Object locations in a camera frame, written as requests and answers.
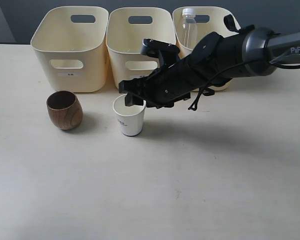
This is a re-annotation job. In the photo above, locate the cream plastic bin left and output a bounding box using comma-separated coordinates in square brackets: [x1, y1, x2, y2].
[30, 6, 109, 93]

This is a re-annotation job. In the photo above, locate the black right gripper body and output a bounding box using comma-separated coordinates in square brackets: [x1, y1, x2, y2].
[118, 59, 193, 109]

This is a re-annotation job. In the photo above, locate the clear plastic bottle white cap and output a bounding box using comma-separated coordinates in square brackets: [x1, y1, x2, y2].
[181, 8, 198, 49]

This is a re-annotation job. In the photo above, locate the cream plastic bin middle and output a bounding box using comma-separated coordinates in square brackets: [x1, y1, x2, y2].
[106, 7, 176, 87]

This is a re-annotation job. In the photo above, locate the black camera cable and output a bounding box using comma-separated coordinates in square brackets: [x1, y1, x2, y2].
[188, 58, 300, 111]

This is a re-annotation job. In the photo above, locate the white paper cup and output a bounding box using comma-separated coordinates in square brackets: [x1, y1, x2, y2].
[112, 94, 146, 137]

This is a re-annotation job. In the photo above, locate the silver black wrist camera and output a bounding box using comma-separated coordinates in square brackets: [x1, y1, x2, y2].
[140, 38, 180, 68]

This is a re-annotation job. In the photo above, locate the brown wooden cup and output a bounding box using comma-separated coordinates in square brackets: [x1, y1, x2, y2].
[46, 90, 83, 131]

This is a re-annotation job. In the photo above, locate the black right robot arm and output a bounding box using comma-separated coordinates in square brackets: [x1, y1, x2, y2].
[118, 15, 300, 109]

